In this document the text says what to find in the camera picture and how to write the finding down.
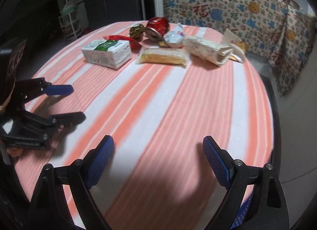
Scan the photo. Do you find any white green milk carton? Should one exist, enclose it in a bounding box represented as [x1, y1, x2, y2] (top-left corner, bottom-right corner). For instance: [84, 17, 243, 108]
[81, 40, 132, 69]

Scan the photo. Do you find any red plastic bag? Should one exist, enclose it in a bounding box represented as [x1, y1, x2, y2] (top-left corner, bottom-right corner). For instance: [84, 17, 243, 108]
[103, 35, 142, 50]

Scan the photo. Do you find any gold foil wrapper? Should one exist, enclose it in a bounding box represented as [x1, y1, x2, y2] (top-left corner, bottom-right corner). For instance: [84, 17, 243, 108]
[130, 23, 145, 40]

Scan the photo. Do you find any white tissue pack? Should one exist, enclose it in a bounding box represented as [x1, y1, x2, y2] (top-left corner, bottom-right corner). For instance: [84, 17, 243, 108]
[183, 36, 234, 67]

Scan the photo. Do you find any yellow cake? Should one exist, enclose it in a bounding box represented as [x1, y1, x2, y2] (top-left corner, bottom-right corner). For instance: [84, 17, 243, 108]
[136, 48, 190, 67]

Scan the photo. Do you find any torn white paper box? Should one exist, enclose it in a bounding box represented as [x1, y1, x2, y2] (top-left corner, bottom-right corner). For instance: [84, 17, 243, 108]
[220, 29, 245, 64]

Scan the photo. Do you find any crushed red soda can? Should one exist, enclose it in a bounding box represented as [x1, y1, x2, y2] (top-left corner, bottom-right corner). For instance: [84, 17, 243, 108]
[144, 17, 170, 41]

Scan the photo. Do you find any silver snack wrapper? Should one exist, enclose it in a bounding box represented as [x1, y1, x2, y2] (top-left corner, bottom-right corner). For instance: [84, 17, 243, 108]
[163, 23, 185, 49]

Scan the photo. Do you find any person's left hand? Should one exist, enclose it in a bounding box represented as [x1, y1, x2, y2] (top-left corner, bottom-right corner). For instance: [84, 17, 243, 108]
[6, 147, 23, 157]

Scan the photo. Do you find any white tiered storage rack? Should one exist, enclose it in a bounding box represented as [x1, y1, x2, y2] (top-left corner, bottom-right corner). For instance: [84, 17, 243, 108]
[59, 0, 83, 42]

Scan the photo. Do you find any orange white striped tablecloth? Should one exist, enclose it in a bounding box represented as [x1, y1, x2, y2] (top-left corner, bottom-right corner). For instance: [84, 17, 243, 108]
[15, 22, 273, 229]

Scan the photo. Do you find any patterned fabric counter cover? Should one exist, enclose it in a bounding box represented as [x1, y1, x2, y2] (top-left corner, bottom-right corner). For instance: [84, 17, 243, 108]
[163, 0, 316, 96]

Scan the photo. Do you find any steel pot with lid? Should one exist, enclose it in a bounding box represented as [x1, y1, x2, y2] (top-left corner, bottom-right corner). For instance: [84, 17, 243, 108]
[283, 0, 302, 10]

